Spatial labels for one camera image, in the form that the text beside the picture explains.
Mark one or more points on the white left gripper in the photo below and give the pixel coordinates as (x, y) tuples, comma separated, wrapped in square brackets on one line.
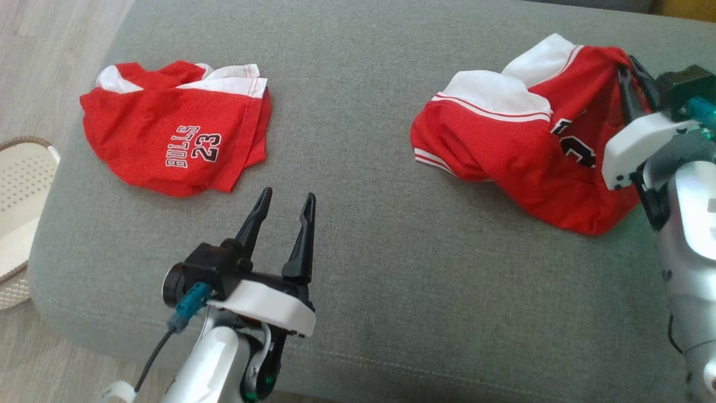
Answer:
[(268, 305)]

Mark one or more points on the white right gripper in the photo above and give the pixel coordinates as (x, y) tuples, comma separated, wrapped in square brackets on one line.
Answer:
[(637, 145)]

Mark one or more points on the red jersey with white sleeves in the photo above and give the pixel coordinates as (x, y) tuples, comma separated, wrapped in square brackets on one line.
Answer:
[(503, 151)]

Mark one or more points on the red Bulls 23 shorts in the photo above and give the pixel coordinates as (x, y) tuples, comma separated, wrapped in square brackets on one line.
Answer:
[(145, 140)]

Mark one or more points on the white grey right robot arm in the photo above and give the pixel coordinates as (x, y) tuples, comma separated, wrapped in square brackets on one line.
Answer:
[(691, 252)]

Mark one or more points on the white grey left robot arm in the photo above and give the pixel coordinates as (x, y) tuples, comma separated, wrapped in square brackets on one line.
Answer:
[(207, 364)]

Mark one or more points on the grey sofa seat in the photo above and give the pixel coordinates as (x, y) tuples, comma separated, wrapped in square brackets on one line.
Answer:
[(363, 235)]

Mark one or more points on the yellow cushion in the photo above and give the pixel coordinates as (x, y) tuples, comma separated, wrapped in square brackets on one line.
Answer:
[(688, 8)]

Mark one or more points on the grey sofa back cushion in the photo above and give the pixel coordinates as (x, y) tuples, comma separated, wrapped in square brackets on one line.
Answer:
[(587, 4)]

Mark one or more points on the cream perforated laundry basket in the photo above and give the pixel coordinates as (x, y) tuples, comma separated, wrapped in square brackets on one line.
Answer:
[(22, 190)]

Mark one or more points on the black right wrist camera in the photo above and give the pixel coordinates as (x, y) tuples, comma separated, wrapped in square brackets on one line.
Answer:
[(685, 84)]

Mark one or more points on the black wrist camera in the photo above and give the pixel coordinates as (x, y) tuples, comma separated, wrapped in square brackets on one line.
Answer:
[(207, 268), (685, 84)]

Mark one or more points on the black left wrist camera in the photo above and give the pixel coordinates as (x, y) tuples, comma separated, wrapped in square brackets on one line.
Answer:
[(207, 268)]

